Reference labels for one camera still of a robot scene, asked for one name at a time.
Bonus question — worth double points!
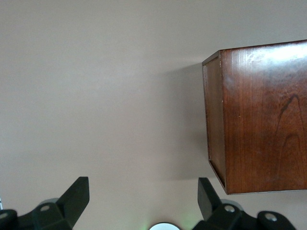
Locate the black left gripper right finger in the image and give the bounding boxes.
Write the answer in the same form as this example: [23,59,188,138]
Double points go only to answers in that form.
[191,177,295,230]

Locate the brown table cover sheet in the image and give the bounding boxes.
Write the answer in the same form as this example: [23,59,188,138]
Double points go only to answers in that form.
[0,0,307,230]

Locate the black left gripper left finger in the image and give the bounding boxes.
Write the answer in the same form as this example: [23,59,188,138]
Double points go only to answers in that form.
[0,176,90,230]

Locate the dark brown wooden cabinet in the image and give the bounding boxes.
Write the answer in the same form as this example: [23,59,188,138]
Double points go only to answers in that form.
[201,39,307,195]

